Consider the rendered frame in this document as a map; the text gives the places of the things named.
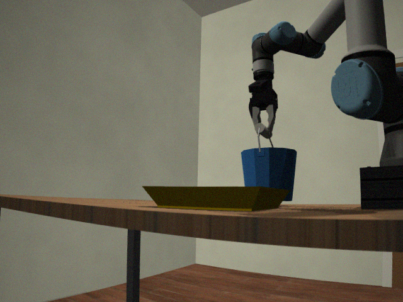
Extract yellow square tray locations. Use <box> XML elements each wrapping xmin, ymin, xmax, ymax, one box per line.
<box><xmin>143</xmin><ymin>186</ymin><xmax>290</xmax><ymax>211</ymax></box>

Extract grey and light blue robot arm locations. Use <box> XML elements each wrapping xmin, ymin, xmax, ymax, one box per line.
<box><xmin>251</xmin><ymin>0</ymin><xmax>403</xmax><ymax>167</ymax></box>

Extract blue pail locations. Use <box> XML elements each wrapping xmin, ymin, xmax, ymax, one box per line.
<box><xmin>241</xmin><ymin>123</ymin><xmax>297</xmax><ymax>201</ymax></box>

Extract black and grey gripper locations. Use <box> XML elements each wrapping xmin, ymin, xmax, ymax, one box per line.
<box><xmin>249</xmin><ymin>71</ymin><xmax>278</xmax><ymax>136</ymax></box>

